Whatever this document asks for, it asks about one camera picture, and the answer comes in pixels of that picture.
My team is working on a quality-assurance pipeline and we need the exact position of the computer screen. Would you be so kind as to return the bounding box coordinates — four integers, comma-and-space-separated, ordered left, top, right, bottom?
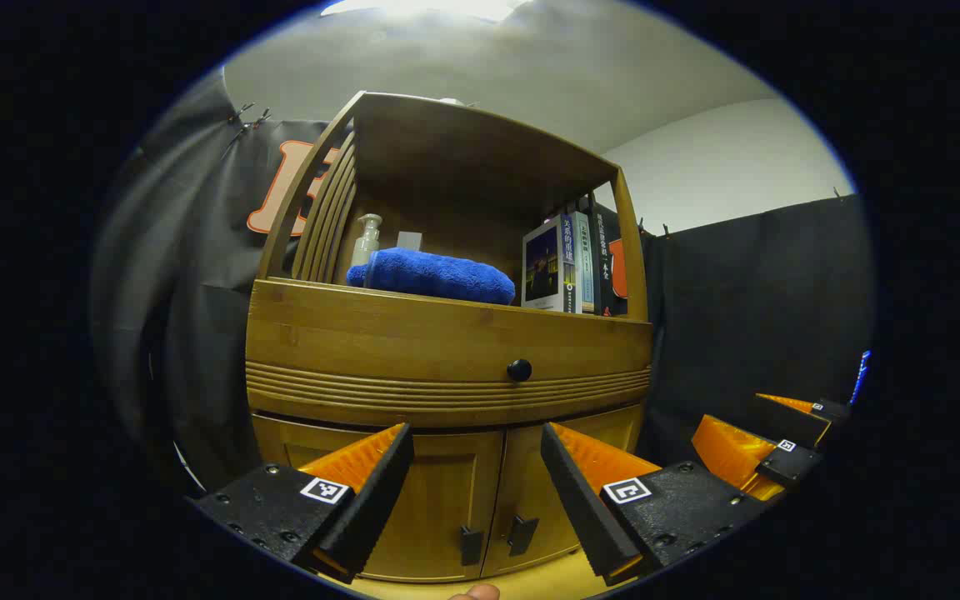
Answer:
851, 350, 873, 407

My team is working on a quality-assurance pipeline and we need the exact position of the wooden double-door shoe cabinet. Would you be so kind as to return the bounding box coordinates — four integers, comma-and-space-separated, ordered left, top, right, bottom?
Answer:
245, 90, 654, 583

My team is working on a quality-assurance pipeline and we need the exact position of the black spine book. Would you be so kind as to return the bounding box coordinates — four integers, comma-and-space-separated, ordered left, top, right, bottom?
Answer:
588, 196, 629, 318

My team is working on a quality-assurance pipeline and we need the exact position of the wooden cabinet drawer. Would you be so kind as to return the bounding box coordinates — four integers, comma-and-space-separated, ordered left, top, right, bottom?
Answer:
245, 277, 654, 430

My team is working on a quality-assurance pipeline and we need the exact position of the clear pump bottle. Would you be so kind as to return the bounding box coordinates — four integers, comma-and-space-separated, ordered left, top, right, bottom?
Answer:
351, 213, 383, 269

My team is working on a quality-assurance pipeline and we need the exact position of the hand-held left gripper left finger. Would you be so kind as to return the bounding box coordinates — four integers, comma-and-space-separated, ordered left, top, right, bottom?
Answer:
195, 422, 415, 584

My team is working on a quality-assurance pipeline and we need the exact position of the light blue spine book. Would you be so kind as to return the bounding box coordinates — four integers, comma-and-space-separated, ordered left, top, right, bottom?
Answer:
572, 211, 596, 314

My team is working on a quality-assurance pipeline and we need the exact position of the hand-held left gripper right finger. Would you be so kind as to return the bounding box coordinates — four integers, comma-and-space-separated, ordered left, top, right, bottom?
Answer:
540, 422, 768, 587

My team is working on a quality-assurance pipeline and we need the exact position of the blue folded towel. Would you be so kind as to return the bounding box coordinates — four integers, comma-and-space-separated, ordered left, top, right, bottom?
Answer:
346, 247, 517, 306

